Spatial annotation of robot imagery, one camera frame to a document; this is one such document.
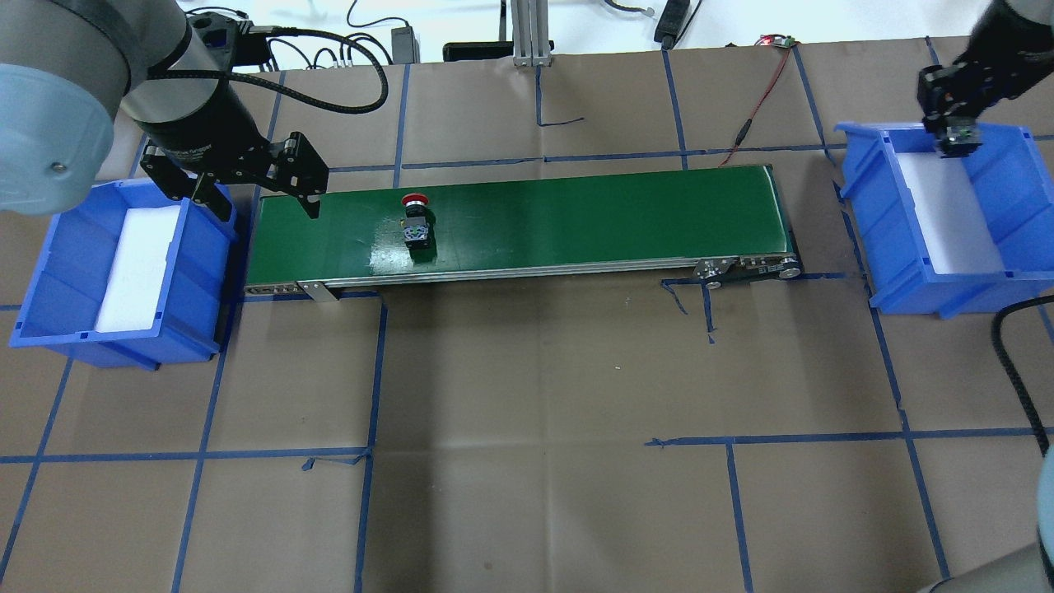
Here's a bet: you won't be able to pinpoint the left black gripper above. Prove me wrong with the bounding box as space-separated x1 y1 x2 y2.
138 23 330 224

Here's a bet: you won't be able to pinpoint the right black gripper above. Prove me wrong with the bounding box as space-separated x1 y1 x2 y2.
917 61 1001 138

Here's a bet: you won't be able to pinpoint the red push button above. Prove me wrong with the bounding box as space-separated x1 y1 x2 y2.
401 192 432 250

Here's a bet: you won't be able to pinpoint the yellow push button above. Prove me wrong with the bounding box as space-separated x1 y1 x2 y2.
936 118 982 158

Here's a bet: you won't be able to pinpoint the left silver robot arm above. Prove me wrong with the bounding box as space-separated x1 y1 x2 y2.
1 1 329 222

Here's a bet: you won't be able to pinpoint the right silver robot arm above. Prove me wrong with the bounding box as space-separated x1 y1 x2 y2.
917 1 1053 145

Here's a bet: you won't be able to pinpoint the blue bin robot right side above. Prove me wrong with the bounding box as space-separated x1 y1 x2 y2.
837 123 1053 319

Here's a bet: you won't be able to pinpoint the blue bin robot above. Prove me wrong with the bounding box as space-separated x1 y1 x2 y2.
837 123 1053 319
9 179 237 371

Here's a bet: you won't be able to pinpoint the white foam pad right bin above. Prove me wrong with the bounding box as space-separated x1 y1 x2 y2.
897 152 1004 274

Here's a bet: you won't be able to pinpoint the white foam pad bin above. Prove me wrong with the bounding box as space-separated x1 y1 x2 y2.
94 205 181 333
897 152 1004 274

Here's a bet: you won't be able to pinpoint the white foam pad left bin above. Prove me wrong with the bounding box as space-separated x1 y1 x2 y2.
94 205 181 333

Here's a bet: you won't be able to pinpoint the black power adapter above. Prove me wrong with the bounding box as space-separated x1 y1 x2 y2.
390 26 421 64

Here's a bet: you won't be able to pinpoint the blue bin robot left side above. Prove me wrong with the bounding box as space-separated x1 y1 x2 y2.
9 179 237 371

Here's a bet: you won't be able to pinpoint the green conveyor belt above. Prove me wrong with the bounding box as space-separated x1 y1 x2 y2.
245 165 803 297

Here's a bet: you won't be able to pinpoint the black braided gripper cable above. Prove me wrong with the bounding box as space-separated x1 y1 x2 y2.
148 26 389 114

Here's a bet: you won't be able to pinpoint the red black conveyor wires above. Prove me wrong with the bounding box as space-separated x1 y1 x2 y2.
716 37 795 170

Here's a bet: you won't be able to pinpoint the aluminium frame post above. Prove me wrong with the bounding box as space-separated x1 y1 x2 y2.
506 0 553 68

